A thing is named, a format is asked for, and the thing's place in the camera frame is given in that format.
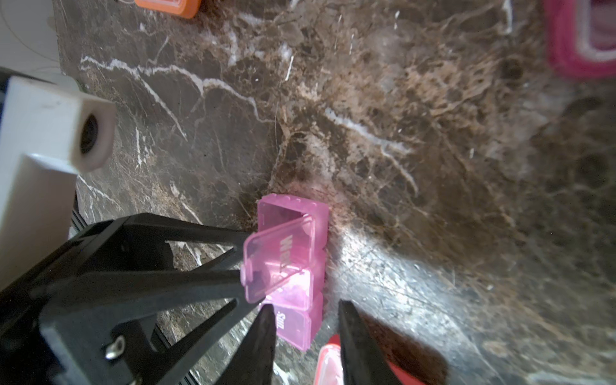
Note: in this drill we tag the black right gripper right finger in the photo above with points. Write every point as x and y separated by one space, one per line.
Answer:
362 360

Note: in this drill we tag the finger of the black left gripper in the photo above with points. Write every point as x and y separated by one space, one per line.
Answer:
149 242
92 324

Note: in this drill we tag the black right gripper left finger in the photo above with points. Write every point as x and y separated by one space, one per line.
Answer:
254 359

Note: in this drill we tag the red pillbox clear lid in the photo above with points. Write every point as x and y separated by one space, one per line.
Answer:
330 368

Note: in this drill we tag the purple pillbox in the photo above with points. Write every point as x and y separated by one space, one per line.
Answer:
284 265
581 38

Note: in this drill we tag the orange pillbox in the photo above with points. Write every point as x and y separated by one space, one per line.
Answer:
186 9

